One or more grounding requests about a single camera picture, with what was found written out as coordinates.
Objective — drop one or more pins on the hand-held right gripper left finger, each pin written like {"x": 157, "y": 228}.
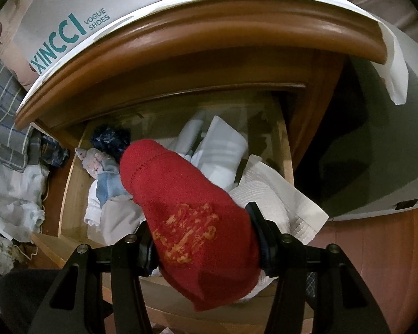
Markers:
{"x": 147, "y": 252}

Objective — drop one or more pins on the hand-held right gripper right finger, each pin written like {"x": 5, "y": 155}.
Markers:
{"x": 264, "y": 250}

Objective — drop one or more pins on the red underwear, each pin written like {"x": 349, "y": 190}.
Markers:
{"x": 188, "y": 198}

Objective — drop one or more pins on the grey pink floral underwear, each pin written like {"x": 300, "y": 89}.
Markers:
{"x": 97, "y": 161}

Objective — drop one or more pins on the dark blue patterned underwear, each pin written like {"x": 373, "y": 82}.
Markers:
{"x": 108, "y": 139}

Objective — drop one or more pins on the wooden drawer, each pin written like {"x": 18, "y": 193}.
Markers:
{"x": 153, "y": 121}

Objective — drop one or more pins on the white shoe box teal print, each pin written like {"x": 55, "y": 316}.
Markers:
{"x": 90, "y": 0}

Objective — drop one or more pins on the grey beige underwear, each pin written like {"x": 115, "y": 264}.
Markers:
{"x": 120, "y": 219}

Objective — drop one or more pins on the white rolled underwear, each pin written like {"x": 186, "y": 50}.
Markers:
{"x": 92, "y": 212}

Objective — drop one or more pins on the light blue underwear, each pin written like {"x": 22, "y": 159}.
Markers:
{"x": 108, "y": 188}

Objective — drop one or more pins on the dark checked cloth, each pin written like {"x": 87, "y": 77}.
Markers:
{"x": 311, "y": 285}

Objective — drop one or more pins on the blue checked cloth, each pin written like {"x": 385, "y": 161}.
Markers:
{"x": 54, "y": 151}

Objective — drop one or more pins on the black cloth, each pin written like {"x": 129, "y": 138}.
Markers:
{"x": 17, "y": 299}

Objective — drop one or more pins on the white patterned cloth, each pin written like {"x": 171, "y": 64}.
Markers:
{"x": 10, "y": 195}

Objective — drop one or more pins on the grey cabinet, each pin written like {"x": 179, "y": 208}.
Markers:
{"x": 379, "y": 139}

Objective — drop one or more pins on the wooden nightstand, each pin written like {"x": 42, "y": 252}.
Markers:
{"x": 230, "y": 41}

